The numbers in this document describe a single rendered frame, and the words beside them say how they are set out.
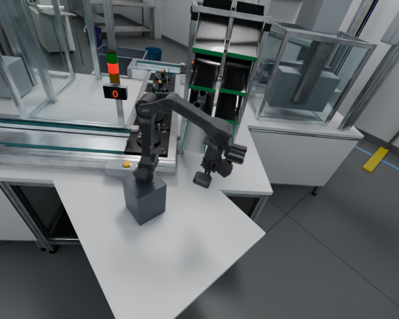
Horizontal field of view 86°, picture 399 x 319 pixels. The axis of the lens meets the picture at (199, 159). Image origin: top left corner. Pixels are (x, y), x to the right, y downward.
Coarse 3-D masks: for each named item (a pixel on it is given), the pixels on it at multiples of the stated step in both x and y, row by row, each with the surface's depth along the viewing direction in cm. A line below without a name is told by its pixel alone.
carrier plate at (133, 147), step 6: (132, 132) 132; (138, 132) 133; (156, 132) 135; (168, 132) 137; (132, 138) 127; (162, 138) 131; (168, 138) 132; (126, 144) 123; (132, 144) 123; (138, 144) 124; (162, 144) 127; (126, 150) 119; (132, 150) 119; (138, 150) 120; (156, 150) 122; (162, 156) 121
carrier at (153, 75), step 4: (168, 68) 199; (152, 72) 205; (164, 72) 202; (168, 72) 201; (152, 76) 203; (156, 76) 198; (160, 76) 201; (164, 76) 202; (168, 76) 203; (172, 76) 210; (156, 80) 197; (164, 80) 197; (168, 80) 200; (172, 80) 202; (168, 84) 194; (172, 84) 195
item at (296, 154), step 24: (264, 120) 190; (336, 120) 210; (264, 144) 195; (288, 144) 196; (312, 144) 197; (336, 144) 199; (264, 168) 216; (288, 168) 217; (312, 168) 219; (336, 168) 220; (312, 192) 251
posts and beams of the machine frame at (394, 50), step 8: (368, 0) 175; (360, 8) 180; (368, 8) 179; (360, 16) 183; (352, 24) 187; (352, 32) 191; (392, 48) 151; (384, 56) 156; (392, 56) 153; (384, 64) 156; (376, 72) 162; (384, 72) 160; (376, 80) 164; (368, 88) 168; (360, 96) 175; (352, 104) 182; (360, 104) 177; (352, 112) 182; (344, 120) 190; (344, 128) 193
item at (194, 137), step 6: (186, 126) 120; (192, 126) 124; (186, 132) 123; (192, 132) 123; (198, 132) 123; (204, 132) 123; (186, 138) 123; (192, 138) 123; (198, 138) 123; (204, 138) 123; (186, 144) 123; (192, 144) 123; (198, 144) 123; (204, 144) 123; (186, 150) 123; (192, 150) 123; (198, 150) 123; (204, 150) 119
